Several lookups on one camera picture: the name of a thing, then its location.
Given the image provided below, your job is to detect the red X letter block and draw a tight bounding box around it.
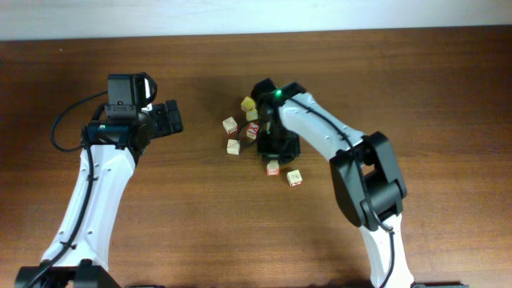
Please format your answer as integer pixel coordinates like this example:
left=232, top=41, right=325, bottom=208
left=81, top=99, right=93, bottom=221
left=246, top=122, right=260, bottom=140

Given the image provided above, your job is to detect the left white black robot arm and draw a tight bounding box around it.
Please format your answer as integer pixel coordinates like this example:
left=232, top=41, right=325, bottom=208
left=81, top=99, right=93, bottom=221
left=14, top=72, right=184, bottom=287

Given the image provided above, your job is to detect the wooden block left red edge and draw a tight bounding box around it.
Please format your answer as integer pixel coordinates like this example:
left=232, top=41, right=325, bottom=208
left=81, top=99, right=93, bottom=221
left=222, top=117, right=238, bottom=134

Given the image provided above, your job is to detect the left black camera cable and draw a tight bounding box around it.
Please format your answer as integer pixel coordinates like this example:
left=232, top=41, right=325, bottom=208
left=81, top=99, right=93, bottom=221
left=50, top=90, right=110, bottom=154

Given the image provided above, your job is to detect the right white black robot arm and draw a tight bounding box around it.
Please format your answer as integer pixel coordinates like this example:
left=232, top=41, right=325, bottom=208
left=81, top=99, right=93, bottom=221
left=250, top=78, right=420, bottom=288

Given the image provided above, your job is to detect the yellow block lower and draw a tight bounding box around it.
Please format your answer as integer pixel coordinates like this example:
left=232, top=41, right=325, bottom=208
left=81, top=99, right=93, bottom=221
left=246, top=109, right=258, bottom=122

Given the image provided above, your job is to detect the wooden block red P letter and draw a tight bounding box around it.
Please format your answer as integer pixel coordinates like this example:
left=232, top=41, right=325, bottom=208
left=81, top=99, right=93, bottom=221
left=286, top=170, right=303, bottom=186

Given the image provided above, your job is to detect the plain wooden block lower left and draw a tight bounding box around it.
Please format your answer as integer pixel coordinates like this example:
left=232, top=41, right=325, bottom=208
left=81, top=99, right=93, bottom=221
left=226, top=139, right=241, bottom=155

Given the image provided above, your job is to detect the yellow block upper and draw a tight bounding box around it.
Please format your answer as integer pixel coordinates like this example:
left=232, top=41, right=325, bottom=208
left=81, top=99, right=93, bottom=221
left=240, top=97, right=256, bottom=112

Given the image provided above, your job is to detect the right black camera cable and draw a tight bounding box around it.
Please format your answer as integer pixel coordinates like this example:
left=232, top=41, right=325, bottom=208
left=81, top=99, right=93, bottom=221
left=235, top=119, right=265, bottom=150

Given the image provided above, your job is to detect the black camera cable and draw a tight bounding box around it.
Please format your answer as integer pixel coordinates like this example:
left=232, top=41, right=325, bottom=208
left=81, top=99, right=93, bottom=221
left=235, top=119, right=265, bottom=150
left=50, top=90, right=110, bottom=154

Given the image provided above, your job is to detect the yellow block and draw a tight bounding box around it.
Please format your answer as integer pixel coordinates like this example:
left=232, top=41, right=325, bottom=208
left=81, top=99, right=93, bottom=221
left=240, top=97, right=256, bottom=112
left=246, top=109, right=258, bottom=122

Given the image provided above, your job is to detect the wooden block red circle letter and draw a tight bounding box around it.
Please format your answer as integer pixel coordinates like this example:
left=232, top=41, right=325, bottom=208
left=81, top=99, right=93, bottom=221
left=266, top=160, right=280, bottom=176

